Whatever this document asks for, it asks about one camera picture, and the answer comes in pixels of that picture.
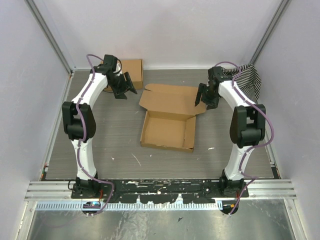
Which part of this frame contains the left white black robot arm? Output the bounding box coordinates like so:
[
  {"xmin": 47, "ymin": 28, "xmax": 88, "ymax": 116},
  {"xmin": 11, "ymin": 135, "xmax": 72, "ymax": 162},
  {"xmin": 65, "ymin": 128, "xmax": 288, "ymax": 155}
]
[{"xmin": 61, "ymin": 54, "xmax": 137, "ymax": 199}]

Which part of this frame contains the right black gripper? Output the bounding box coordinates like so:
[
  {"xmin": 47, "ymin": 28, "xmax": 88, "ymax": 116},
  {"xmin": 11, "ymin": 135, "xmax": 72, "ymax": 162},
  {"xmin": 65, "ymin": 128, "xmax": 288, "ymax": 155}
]
[{"xmin": 195, "ymin": 82, "xmax": 220, "ymax": 110}]

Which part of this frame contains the striped black white cloth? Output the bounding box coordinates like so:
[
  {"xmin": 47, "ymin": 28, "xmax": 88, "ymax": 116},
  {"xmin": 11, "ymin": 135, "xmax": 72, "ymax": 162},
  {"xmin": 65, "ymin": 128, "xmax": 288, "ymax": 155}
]
[{"xmin": 222, "ymin": 64, "xmax": 262, "ymax": 103}]

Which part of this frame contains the aluminium corner post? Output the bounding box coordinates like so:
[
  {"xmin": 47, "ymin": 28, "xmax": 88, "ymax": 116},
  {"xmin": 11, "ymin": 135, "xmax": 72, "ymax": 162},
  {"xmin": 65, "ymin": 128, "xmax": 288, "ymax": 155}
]
[
  {"xmin": 249, "ymin": 0, "xmax": 292, "ymax": 65},
  {"xmin": 24, "ymin": 0, "xmax": 73, "ymax": 74}
]

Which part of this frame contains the right aluminium corner post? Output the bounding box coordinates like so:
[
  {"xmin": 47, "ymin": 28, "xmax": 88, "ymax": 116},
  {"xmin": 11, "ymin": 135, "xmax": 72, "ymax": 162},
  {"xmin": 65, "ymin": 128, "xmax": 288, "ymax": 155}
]
[{"xmin": 249, "ymin": 0, "xmax": 292, "ymax": 65}]

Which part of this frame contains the left aluminium corner post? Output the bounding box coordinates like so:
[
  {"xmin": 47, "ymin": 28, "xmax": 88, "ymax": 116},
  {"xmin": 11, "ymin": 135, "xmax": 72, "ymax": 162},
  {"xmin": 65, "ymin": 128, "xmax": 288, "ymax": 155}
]
[{"xmin": 24, "ymin": 0, "xmax": 73, "ymax": 74}]

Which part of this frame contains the brown cardboard box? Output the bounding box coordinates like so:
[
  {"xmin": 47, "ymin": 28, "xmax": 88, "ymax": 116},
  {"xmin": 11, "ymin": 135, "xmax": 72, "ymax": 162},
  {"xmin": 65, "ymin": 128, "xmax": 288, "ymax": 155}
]
[
  {"xmin": 139, "ymin": 83, "xmax": 206, "ymax": 153},
  {"xmin": 102, "ymin": 58, "xmax": 144, "ymax": 92}
]

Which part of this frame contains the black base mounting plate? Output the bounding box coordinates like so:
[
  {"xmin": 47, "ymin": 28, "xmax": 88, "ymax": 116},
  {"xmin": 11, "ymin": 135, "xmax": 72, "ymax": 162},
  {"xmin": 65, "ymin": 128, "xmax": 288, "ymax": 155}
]
[{"xmin": 70, "ymin": 177, "xmax": 249, "ymax": 204}]

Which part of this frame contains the folded brown cardboard box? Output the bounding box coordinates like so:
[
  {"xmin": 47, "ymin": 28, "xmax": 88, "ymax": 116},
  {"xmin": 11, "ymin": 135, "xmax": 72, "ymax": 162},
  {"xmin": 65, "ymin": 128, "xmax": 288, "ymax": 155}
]
[{"xmin": 102, "ymin": 58, "xmax": 144, "ymax": 92}]

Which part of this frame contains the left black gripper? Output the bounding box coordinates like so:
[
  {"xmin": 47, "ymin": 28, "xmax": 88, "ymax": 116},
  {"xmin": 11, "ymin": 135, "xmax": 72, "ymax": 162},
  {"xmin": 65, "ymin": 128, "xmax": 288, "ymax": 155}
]
[{"xmin": 108, "ymin": 71, "xmax": 137, "ymax": 100}]

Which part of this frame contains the white slotted cable duct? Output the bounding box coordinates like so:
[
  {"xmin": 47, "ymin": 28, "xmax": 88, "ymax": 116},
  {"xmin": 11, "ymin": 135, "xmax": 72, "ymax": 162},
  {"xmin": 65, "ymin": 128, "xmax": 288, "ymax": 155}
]
[{"xmin": 35, "ymin": 201, "xmax": 223, "ymax": 212}]

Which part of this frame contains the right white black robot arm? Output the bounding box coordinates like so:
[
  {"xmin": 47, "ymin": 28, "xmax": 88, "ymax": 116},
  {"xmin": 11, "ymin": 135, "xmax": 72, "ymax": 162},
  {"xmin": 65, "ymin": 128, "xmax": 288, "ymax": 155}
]
[{"xmin": 195, "ymin": 66, "xmax": 266, "ymax": 198}]

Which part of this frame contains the aluminium front rail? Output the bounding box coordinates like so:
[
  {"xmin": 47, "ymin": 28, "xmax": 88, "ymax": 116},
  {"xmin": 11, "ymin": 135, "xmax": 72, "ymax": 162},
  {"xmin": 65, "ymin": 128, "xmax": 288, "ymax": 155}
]
[{"xmin": 25, "ymin": 179, "xmax": 297, "ymax": 201}]

